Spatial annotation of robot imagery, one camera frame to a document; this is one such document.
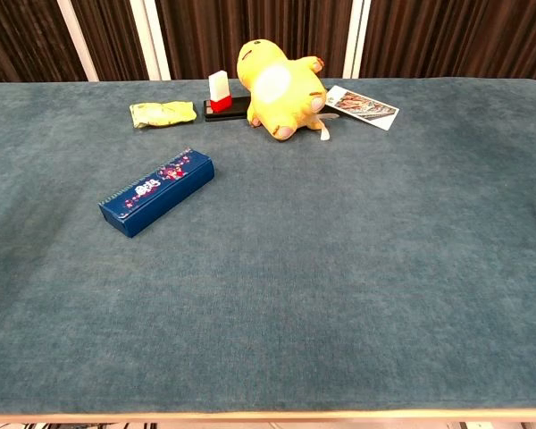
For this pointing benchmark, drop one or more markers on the thin white slanted post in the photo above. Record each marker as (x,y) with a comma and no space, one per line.
(77,40)

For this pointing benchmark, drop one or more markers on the white printed photo card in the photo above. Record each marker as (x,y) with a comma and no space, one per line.
(362,107)

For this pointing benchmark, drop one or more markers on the black tray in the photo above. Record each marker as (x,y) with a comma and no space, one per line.
(239,109)

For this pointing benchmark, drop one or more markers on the small red white box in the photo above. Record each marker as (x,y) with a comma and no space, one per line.
(219,89)

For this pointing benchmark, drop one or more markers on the yellow plush duck toy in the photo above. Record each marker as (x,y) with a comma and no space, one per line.
(281,89)

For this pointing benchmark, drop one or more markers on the blue box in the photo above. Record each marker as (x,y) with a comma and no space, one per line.
(156,196)

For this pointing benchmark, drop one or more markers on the teal table cloth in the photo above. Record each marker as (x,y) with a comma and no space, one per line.
(321,268)

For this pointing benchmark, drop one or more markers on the yellow snack packet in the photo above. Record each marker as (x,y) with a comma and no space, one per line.
(163,113)

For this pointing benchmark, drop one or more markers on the wide white post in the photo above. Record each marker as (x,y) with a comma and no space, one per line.
(149,40)

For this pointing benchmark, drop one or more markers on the dark brown curtain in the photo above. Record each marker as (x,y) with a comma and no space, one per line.
(250,27)

